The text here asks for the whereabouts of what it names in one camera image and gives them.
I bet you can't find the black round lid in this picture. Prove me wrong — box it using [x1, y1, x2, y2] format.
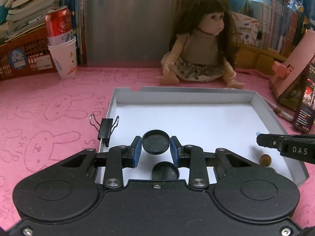
[142, 129, 170, 155]
[152, 161, 180, 181]

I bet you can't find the brown acorn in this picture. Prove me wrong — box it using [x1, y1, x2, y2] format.
[259, 154, 272, 167]
[267, 167, 276, 173]

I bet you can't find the black round lid front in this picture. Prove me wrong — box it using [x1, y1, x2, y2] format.
[152, 161, 180, 181]

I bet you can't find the smartphone with lit screen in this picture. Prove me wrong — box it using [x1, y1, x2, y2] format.
[293, 62, 314, 134]

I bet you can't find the small black binder clip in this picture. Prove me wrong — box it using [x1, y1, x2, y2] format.
[89, 114, 120, 147]

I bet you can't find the grey cardboard box tray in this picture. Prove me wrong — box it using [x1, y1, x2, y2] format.
[106, 87, 309, 186]

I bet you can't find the pink triangular phone stand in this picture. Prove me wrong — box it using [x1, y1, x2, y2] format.
[269, 30, 314, 110]

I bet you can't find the yellow wooden box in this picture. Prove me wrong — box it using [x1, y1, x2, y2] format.
[236, 43, 287, 76]

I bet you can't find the pink rabbit-pattern table mat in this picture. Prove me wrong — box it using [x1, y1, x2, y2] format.
[0, 64, 315, 231]

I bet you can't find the brown-haired doll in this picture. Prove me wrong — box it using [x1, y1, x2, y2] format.
[158, 0, 244, 89]

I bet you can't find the colourful patterned white box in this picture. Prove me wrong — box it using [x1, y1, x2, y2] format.
[232, 12, 260, 46]

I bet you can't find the white paper cup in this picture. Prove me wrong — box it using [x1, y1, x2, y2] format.
[48, 37, 78, 79]

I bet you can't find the row of upright books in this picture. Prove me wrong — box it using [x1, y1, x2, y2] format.
[172, 0, 314, 57]

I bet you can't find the grey metal box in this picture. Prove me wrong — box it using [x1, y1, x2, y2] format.
[85, 0, 173, 68]

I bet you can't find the red plastic basket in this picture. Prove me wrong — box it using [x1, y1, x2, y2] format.
[1, 26, 57, 81]

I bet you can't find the red soda can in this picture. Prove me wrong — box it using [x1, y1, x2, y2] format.
[45, 6, 74, 46]

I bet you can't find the stack of books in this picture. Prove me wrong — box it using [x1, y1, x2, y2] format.
[1, 0, 61, 42]

